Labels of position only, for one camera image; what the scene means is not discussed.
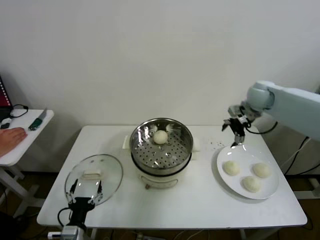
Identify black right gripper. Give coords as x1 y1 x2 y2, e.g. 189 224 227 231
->
221 116 251 148

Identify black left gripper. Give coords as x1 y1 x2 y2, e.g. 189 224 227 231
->
66 178 104 226

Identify round glass pot lid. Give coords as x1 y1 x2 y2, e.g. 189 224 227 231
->
64 154 124 207

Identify white steamed baozi bun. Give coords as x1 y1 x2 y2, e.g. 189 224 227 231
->
240 175 262 193
152 129 169 145
222 160 241 176
252 162 272 179

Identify perforated steel steamer basket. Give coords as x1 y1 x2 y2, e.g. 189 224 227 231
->
129 117 195 176

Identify person's bare hand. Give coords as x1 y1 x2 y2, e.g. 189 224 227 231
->
0 126 28 157

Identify scattered dark crumbs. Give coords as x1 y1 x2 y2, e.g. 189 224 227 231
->
204 139 225 148

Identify white round plate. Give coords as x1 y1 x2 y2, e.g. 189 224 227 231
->
216 145 280 200

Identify white side table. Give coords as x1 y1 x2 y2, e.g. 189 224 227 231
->
0 109 56 218

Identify white electric cooker pot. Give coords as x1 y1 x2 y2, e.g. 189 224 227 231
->
122 134 202 190

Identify laptop with red screen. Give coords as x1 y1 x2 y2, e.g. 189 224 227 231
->
0 73 14 122

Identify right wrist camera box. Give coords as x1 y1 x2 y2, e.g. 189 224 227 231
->
227 104 247 119

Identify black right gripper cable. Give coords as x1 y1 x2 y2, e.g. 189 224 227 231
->
246 121 278 135

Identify white power cable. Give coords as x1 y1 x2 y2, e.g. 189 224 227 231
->
281 139 310 171

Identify black power cable with plug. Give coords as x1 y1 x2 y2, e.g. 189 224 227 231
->
284 137 311 176

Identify green handled knife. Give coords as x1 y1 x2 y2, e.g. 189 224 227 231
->
28 108 48 131

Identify white stand base frame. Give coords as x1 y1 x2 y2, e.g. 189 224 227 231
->
292 178 320 201

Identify thin black looped cable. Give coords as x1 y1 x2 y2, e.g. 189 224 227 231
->
10 104 30 118

